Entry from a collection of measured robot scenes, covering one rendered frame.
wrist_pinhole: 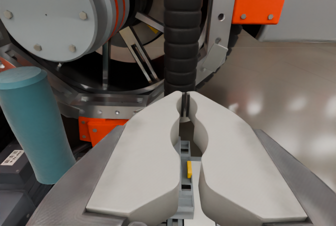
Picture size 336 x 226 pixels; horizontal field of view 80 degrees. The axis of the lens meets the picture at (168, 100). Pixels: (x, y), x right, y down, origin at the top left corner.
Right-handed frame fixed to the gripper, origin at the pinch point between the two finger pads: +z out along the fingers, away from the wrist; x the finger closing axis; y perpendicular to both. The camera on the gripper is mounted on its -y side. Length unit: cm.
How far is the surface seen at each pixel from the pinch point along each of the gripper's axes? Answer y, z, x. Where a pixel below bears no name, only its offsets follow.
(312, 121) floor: 83, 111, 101
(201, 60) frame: 8.7, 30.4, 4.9
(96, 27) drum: -0.6, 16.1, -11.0
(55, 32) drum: 0.0, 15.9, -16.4
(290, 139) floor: 83, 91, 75
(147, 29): 8, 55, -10
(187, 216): 72, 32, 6
